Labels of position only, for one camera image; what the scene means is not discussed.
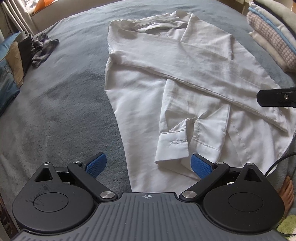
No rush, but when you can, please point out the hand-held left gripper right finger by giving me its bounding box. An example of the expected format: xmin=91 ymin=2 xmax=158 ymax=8
xmin=179 ymin=153 xmax=266 ymax=202

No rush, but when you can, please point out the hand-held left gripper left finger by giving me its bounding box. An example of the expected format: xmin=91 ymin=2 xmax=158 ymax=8
xmin=34 ymin=152 xmax=117 ymax=202

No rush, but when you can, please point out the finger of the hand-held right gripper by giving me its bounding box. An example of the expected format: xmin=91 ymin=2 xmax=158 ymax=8
xmin=257 ymin=86 xmax=296 ymax=107

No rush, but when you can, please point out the white shirt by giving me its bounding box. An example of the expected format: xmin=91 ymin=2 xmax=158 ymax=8
xmin=104 ymin=10 xmax=296 ymax=193

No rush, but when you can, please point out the folded cream cloth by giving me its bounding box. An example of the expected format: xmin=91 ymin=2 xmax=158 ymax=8
xmin=248 ymin=31 xmax=296 ymax=74

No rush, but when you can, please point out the stack of folded towels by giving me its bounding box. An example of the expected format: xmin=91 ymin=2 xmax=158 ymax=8
xmin=246 ymin=11 xmax=296 ymax=70

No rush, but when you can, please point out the folded blue-edged white cloth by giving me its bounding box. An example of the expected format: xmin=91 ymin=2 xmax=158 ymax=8
xmin=248 ymin=6 xmax=296 ymax=55

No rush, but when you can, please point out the person's bare foot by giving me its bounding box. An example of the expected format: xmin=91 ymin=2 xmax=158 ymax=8
xmin=278 ymin=176 xmax=293 ymax=217

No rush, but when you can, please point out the shaggy cream rug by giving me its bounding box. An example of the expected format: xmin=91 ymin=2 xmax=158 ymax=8
xmin=276 ymin=215 xmax=296 ymax=235

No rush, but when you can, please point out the blue pillow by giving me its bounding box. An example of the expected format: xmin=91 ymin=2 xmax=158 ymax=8
xmin=0 ymin=31 xmax=27 ymax=117

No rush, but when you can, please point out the dark plaid shirt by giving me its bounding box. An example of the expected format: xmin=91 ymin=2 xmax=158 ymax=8
xmin=31 ymin=33 xmax=60 ymax=68

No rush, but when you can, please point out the tan cushion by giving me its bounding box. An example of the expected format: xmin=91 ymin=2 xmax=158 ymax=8
xmin=6 ymin=41 xmax=25 ymax=88

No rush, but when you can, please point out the black cushion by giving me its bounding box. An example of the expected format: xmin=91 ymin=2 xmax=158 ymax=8
xmin=18 ymin=34 xmax=34 ymax=74

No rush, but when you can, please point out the beige curtain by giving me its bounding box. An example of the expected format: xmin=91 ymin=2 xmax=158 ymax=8
xmin=0 ymin=0 xmax=39 ymax=39

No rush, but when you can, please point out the orange box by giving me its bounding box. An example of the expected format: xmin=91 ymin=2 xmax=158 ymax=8
xmin=35 ymin=0 xmax=59 ymax=10

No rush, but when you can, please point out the black cable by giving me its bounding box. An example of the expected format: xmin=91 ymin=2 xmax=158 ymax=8
xmin=265 ymin=151 xmax=296 ymax=176

